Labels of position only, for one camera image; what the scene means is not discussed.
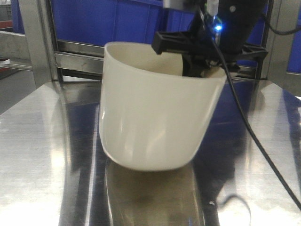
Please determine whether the blue crate behind left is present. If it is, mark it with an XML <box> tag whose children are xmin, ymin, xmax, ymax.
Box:
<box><xmin>50</xmin><ymin>0</ymin><xmax>189</xmax><ymax>48</ymax></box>

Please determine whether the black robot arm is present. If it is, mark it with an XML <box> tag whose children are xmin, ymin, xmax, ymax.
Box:
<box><xmin>151</xmin><ymin>0</ymin><xmax>267</xmax><ymax>73</ymax></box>

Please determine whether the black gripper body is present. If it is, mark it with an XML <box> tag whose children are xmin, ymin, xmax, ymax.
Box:
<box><xmin>185</xmin><ymin>7</ymin><xmax>240</xmax><ymax>71</ymax></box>

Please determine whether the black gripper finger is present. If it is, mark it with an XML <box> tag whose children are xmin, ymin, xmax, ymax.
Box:
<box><xmin>151</xmin><ymin>31</ymin><xmax>195</xmax><ymax>55</ymax></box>
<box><xmin>233</xmin><ymin>44</ymin><xmax>268</xmax><ymax>61</ymax></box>

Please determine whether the black cable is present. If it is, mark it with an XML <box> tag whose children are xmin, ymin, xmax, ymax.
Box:
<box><xmin>197</xmin><ymin>4</ymin><xmax>301</xmax><ymax>210</ymax></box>

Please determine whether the white plastic bin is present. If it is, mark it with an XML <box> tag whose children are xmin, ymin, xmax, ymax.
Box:
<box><xmin>99</xmin><ymin>42</ymin><xmax>226</xmax><ymax>171</ymax></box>

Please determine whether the steel shelf frame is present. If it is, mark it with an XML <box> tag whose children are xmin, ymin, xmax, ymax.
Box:
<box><xmin>0</xmin><ymin>0</ymin><xmax>301</xmax><ymax>94</ymax></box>

